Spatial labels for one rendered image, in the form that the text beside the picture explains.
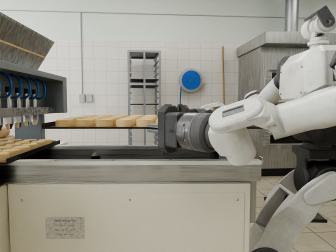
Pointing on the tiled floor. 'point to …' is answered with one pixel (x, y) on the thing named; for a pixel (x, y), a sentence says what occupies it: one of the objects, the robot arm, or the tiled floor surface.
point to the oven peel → (223, 75)
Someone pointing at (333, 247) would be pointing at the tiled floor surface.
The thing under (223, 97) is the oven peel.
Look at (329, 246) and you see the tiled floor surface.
